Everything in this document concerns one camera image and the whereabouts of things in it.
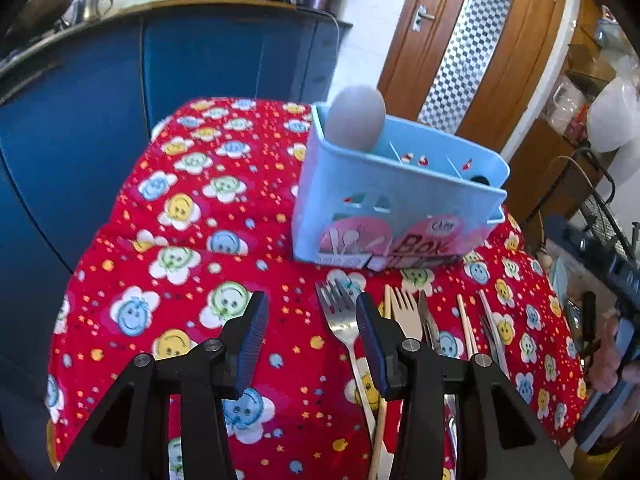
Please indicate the black upright device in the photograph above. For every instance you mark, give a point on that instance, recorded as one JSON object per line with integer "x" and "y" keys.
{"x": 589, "y": 320}

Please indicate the metal pitcher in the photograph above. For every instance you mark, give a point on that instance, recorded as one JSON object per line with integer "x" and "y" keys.
{"x": 90, "y": 7}

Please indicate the white plastic bag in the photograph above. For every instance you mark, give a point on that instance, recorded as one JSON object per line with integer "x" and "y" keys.
{"x": 617, "y": 110}

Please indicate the metal fork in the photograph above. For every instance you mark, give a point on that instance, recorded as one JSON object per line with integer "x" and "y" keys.
{"x": 336, "y": 315}

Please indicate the dark metal wok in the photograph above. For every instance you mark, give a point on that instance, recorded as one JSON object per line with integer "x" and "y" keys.
{"x": 42, "y": 10}

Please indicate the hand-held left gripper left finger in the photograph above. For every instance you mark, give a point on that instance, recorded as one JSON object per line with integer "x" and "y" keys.
{"x": 250, "y": 340}

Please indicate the wooden chopstick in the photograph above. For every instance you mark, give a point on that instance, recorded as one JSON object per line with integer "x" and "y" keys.
{"x": 466, "y": 325}
{"x": 386, "y": 302}

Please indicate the blue kitchen cabinet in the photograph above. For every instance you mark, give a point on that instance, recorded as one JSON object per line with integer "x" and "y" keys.
{"x": 100, "y": 135}

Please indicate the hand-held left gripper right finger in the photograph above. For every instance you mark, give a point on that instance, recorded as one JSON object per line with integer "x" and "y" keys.
{"x": 372, "y": 340}

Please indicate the wooden shelf unit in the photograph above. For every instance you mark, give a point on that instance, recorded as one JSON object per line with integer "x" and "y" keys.
{"x": 550, "y": 150}

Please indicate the beige plastic fork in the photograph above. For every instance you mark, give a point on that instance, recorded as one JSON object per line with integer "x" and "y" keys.
{"x": 406, "y": 315}

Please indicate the person's right hand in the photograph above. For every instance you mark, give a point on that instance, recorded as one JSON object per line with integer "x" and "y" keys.
{"x": 612, "y": 355}

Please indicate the grey plastic spoon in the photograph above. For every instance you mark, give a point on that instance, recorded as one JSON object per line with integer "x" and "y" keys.
{"x": 356, "y": 117}

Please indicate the red smiley flower tablecloth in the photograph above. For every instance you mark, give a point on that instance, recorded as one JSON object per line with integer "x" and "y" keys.
{"x": 200, "y": 240}

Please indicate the wooden door with glass panel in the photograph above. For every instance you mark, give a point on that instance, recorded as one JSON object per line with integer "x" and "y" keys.
{"x": 520, "y": 35}

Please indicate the light blue utensil holder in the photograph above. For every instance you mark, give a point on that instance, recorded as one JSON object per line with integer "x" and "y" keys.
{"x": 380, "y": 185}

